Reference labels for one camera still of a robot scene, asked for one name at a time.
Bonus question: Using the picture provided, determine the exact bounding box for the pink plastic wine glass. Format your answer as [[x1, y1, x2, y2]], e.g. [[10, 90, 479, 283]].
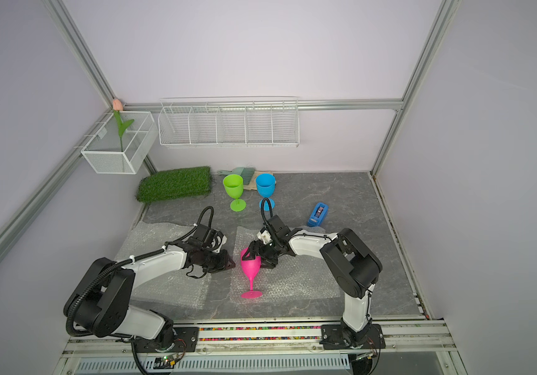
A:
[[240, 256, 262, 299]]

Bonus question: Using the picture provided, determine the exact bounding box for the blue tape dispenser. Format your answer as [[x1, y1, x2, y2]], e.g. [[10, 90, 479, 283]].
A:
[[307, 202, 329, 228]]

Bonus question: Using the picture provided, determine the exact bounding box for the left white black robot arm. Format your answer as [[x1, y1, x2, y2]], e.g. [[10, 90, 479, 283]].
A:
[[63, 224, 235, 351]]

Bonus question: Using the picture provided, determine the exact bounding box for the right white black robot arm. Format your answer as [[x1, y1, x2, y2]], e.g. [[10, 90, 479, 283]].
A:
[[240, 216, 386, 352]]

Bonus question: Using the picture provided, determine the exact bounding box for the bubble wrap sheet stack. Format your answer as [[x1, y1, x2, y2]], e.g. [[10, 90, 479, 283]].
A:
[[115, 221, 211, 311]]

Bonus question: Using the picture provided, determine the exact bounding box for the blue plastic wine glass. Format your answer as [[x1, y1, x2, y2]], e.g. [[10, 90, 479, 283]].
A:
[[256, 173, 276, 211]]

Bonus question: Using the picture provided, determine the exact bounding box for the green plastic wine glass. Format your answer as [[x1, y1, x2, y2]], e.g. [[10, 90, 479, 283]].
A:
[[223, 174, 246, 212]]

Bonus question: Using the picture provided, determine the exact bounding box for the beige cloth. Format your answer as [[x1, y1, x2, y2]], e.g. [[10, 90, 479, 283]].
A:
[[243, 170, 271, 191]]

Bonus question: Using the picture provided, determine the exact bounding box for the green artificial grass mat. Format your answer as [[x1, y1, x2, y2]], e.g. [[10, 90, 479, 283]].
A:
[[135, 166, 212, 204]]

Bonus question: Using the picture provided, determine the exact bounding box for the artificial pink tulip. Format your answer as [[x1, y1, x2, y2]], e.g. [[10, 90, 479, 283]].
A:
[[112, 98, 134, 152]]

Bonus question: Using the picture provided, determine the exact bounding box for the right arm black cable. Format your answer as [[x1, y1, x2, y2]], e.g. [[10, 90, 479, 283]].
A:
[[260, 197, 279, 231]]

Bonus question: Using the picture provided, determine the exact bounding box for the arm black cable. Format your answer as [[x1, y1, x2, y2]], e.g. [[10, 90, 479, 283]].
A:
[[63, 205, 215, 338], [260, 197, 279, 231]]

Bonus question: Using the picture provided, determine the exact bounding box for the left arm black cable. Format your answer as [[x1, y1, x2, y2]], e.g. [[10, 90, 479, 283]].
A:
[[63, 205, 215, 338]]

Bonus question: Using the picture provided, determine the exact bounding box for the long white wire shelf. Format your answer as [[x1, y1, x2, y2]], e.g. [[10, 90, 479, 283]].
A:
[[158, 96, 300, 148]]

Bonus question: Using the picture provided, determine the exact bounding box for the small white wire basket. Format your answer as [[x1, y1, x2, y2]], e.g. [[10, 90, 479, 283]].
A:
[[81, 111, 159, 175]]

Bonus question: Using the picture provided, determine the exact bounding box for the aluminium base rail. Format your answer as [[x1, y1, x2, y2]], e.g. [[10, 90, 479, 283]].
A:
[[54, 317, 466, 374]]

